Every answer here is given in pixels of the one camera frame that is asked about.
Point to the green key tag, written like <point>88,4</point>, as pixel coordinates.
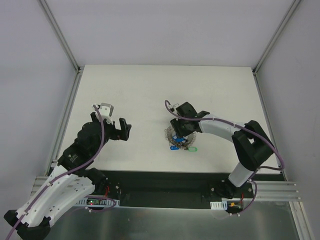
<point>192,149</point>

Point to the aluminium frame rail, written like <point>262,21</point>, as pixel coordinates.
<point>277,82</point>
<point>69,91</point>

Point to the right white cable duct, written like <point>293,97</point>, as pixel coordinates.
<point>219,205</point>

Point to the left white cable duct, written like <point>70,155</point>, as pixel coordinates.
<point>96,202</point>

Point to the left aluminium frame rail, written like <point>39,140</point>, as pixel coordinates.
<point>69,91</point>

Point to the right aluminium frame rail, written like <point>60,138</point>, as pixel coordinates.
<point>277,82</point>

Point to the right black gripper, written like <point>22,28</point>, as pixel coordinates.
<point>178,129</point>

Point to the front aluminium extrusion right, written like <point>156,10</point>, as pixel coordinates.
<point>277,191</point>

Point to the blue tag on ring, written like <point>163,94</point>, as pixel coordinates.
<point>174,148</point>

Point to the blue key tag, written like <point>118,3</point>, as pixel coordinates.
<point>178,139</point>

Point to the white cable duct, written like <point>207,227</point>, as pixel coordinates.
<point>96,202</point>
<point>219,205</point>

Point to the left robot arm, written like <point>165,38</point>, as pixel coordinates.
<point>70,180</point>

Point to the metal key organizer ring disc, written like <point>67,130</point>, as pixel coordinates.
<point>185,143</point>

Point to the aluminium extrusion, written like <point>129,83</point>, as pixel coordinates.
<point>39,181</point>
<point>277,191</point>

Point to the front aluminium extrusion left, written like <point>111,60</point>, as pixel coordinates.
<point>39,181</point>

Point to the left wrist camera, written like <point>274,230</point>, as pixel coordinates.
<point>103,112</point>

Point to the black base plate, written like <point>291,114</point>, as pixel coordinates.
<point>170,190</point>

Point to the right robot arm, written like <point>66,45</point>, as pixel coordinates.
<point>250,141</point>

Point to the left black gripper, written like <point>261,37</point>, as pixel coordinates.
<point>110,127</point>

